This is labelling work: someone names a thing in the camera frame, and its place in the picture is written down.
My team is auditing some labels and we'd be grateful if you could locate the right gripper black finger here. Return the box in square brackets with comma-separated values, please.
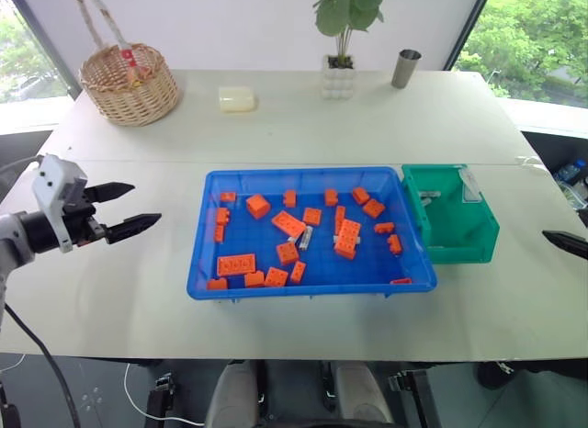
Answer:
[541, 230, 588, 262]

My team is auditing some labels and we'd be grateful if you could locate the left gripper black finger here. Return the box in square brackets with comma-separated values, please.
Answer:
[104, 212, 164, 246]
[86, 182, 137, 205]

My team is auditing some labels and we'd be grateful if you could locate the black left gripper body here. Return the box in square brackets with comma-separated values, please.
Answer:
[61, 178, 108, 249]

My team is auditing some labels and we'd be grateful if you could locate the green plastic bin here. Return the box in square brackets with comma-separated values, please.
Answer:
[401, 163, 502, 265]

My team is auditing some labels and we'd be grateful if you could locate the plastic water bottles pack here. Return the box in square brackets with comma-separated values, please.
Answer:
[552, 158, 588, 186]

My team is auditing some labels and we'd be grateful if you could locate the woven wicker basket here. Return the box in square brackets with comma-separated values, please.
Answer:
[72, 0, 180, 128]

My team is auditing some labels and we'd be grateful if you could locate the clear label holder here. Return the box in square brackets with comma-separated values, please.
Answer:
[458, 169, 483, 205]

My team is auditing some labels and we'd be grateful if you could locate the chunky orange building block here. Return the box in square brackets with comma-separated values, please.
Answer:
[245, 193, 271, 220]

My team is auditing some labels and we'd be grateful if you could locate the black shoe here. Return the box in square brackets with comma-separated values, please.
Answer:
[476, 360, 521, 391]

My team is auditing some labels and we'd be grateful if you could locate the blue plastic tray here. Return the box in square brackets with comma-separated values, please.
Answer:
[186, 165, 439, 303]

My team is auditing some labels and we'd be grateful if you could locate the grey rounded robot leg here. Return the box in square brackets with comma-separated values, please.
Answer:
[329, 360, 395, 428]
[203, 360, 259, 428]

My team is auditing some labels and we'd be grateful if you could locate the large orange plastic building brick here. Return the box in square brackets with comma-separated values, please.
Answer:
[333, 219, 363, 261]

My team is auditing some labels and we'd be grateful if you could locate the metal cup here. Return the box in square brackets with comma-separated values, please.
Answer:
[390, 49, 424, 90]

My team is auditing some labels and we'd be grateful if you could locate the white bubble plant pot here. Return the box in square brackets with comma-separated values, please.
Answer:
[321, 54, 357, 101]

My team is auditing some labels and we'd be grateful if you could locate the green leafy plant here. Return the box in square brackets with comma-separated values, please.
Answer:
[312, 0, 385, 67]

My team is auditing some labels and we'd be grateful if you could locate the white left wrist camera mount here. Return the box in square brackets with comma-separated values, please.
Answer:
[31, 153, 89, 255]

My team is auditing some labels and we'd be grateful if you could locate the thin wrist cable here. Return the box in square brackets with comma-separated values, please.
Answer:
[0, 156, 45, 179]

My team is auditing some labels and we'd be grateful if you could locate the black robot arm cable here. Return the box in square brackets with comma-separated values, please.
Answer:
[2, 302, 83, 428]

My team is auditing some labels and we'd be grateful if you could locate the dark window frame post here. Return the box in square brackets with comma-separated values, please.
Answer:
[442, 0, 493, 73]
[7, 0, 80, 99]

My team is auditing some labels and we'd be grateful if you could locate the black clamp bracket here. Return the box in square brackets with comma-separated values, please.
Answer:
[145, 371, 176, 421]

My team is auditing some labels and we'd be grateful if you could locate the white floor cable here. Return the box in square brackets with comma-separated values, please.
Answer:
[123, 362, 206, 428]

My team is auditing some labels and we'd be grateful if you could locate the black metal stand frame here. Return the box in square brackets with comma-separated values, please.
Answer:
[387, 368, 440, 428]

